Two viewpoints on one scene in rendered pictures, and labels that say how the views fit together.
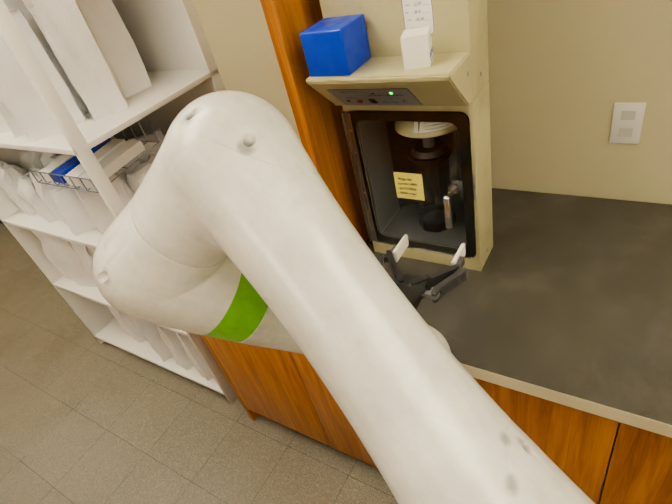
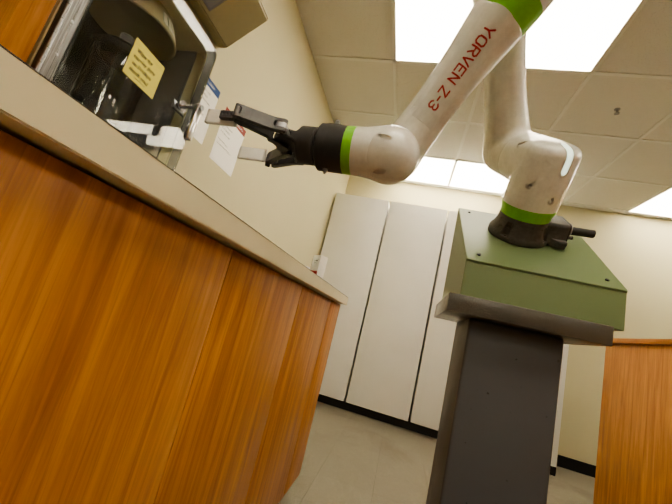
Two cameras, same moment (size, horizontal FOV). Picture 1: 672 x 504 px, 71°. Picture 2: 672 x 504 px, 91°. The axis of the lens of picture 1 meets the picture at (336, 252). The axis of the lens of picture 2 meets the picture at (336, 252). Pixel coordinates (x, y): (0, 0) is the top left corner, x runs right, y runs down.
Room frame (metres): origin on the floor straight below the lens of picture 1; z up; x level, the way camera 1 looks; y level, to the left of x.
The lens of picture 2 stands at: (0.86, 0.50, 0.82)
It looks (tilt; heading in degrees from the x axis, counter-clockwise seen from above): 11 degrees up; 243
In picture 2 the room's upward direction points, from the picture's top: 14 degrees clockwise
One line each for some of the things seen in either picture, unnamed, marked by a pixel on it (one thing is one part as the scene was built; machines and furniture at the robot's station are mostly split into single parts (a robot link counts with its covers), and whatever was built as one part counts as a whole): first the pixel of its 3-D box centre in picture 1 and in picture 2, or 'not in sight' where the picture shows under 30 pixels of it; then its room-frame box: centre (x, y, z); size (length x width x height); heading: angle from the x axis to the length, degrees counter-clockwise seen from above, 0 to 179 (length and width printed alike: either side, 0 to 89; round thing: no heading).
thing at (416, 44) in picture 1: (417, 48); not in sight; (0.91, -0.26, 1.54); 0.05 x 0.05 x 0.06; 66
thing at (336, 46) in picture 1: (336, 46); not in sight; (1.03, -0.12, 1.55); 0.10 x 0.10 x 0.09; 50
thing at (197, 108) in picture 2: (450, 207); (187, 120); (0.91, -0.29, 1.17); 0.05 x 0.03 x 0.10; 139
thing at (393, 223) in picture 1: (412, 187); (144, 74); (1.00, -0.23, 1.19); 0.30 x 0.01 x 0.40; 49
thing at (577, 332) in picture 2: not in sight; (504, 320); (0.07, -0.05, 0.92); 0.32 x 0.32 x 0.04; 49
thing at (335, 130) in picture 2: not in sight; (332, 146); (0.64, -0.06, 1.14); 0.09 x 0.06 x 0.12; 50
